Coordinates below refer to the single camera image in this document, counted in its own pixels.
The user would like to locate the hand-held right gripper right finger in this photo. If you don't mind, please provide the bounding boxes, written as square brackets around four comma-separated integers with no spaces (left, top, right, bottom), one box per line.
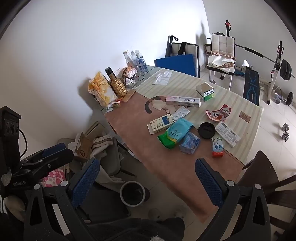
[195,158,277,241]

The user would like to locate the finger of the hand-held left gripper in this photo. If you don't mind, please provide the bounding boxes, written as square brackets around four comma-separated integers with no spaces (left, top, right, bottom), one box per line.
[32,148,75,181]
[21,142,67,164]

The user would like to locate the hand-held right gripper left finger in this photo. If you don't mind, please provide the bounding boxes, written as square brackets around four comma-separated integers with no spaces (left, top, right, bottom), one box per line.
[24,158,109,241]

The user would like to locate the white rim trash bin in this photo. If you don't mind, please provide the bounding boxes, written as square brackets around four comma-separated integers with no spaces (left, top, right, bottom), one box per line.
[120,181,147,207]

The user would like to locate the red snack wrapper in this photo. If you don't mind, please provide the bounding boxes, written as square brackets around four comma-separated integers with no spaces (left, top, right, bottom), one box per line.
[206,104,232,121]

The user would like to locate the silver foil pack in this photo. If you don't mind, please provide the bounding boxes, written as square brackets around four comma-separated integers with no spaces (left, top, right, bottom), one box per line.
[171,106,190,121]

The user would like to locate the person's left forearm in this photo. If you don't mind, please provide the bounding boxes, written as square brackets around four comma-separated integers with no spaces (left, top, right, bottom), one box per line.
[0,195,26,224]

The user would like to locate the pink heart print cloth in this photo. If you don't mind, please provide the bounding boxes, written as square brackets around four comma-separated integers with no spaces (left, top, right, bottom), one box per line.
[43,169,67,189]

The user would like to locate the cardboard box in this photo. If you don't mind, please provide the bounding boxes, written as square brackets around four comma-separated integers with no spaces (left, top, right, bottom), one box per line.
[75,132,93,161]

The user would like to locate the small green red milk carton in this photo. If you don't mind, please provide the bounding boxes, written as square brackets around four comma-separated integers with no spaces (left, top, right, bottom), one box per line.
[212,137,225,158]

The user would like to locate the grey chair with clothes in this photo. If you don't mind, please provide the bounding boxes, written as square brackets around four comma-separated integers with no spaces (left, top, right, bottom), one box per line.
[92,137,137,183]

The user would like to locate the blue plastic wrapper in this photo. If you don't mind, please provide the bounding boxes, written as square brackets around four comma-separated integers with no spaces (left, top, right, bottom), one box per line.
[179,132,201,154]

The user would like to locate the black round lid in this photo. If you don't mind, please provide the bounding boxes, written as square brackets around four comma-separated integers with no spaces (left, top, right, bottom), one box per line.
[198,122,216,139]

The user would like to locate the white flat medicine box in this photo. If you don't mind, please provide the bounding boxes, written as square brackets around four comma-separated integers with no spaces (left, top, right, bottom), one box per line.
[215,121,241,147]

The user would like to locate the dark wooden chair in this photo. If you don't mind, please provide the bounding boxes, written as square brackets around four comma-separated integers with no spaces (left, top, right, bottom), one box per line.
[238,151,296,241]

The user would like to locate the teal rice bag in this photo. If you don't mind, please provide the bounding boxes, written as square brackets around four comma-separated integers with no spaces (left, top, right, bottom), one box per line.
[157,118,194,150]

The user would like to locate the yellow snack bag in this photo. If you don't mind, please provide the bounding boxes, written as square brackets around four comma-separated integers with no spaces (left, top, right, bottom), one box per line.
[88,71,117,107]

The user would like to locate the brown label card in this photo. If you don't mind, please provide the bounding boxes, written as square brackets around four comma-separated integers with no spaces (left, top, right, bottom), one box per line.
[239,111,251,123]

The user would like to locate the blue white medicine box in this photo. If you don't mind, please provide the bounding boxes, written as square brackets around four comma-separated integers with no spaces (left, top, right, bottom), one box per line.
[147,115,173,134]

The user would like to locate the pink white toothpaste box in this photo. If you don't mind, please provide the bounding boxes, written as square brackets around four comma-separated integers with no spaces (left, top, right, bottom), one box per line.
[166,96,201,108]

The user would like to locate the gold grenade-shaped bottle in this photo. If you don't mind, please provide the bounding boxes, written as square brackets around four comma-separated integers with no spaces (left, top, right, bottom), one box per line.
[105,67,127,97]

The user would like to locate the green white medicine box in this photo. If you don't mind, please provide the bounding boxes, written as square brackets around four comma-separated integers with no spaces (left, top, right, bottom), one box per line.
[196,82,215,102]

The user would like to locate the brown cardboard piece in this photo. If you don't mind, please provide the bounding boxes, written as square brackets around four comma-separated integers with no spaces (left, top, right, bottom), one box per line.
[121,90,137,102]

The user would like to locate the orange snack bag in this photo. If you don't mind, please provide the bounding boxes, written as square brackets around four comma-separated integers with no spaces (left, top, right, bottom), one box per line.
[121,67,139,78]

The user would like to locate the clear glass bottle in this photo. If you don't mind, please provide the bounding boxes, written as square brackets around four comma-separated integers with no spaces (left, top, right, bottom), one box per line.
[123,50,133,70]

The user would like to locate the clear plastic bag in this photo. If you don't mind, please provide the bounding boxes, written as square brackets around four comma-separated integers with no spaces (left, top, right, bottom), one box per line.
[153,71,173,86]

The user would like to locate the blue folded mat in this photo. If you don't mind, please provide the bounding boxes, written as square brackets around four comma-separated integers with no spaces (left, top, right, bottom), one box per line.
[154,54,199,78]

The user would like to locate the beige cloth bag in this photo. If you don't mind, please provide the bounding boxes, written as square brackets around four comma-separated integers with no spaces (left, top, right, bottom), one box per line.
[207,54,236,68]

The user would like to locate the white barbell rack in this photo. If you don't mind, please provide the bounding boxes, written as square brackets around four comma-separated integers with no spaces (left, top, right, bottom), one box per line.
[259,41,285,105]

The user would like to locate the barbell with black plates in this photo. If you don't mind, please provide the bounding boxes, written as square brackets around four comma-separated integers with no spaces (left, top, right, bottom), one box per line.
[235,43,296,81]

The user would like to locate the white padded chair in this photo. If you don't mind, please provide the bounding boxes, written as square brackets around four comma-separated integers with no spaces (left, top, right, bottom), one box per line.
[206,33,237,91]

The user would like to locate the black folded stand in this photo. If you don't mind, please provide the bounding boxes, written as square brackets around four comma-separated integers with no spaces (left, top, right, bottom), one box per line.
[165,35,179,57]

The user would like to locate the grey chair with black frame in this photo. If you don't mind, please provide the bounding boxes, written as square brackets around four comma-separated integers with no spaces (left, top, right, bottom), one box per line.
[170,42,200,78]

